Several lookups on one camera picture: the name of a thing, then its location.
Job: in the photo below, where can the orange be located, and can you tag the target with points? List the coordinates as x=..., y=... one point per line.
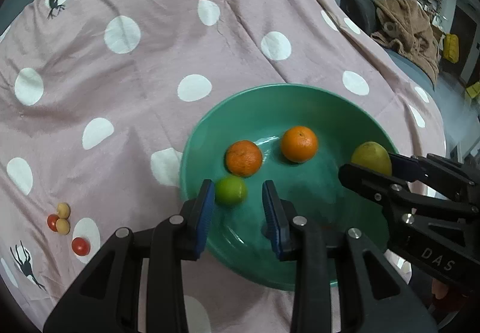
x=243, y=158
x=299, y=144

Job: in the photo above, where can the green oval fruit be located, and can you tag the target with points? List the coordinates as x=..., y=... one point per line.
x=230, y=191

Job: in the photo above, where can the pink polka dot blanket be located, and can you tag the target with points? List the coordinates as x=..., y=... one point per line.
x=98, y=98

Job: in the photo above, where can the green plastic bowl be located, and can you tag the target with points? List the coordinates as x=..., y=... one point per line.
x=262, y=115

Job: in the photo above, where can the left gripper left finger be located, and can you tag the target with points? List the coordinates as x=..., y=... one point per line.
x=105, y=295

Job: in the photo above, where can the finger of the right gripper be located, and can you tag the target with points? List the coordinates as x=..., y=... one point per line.
x=423, y=168
x=375, y=186

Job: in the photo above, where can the yellow-green fruit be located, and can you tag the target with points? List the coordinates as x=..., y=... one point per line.
x=373, y=156

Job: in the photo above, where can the beige fuzzy blanket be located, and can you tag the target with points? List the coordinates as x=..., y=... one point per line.
x=405, y=27

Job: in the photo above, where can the red tomato top left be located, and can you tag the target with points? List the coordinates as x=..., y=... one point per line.
x=51, y=222

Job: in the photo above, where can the small tan fruit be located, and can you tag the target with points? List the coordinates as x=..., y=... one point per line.
x=62, y=226
x=63, y=210

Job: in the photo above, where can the red tomato near oranges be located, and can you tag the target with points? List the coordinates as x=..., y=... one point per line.
x=80, y=246

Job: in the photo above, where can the yellow container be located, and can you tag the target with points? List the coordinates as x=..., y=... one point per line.
x=451, y=48

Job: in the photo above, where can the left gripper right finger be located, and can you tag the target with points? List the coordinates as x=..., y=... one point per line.
x=373, y=297

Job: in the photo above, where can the dark grey cushion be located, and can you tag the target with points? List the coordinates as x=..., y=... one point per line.
x=362, y=13

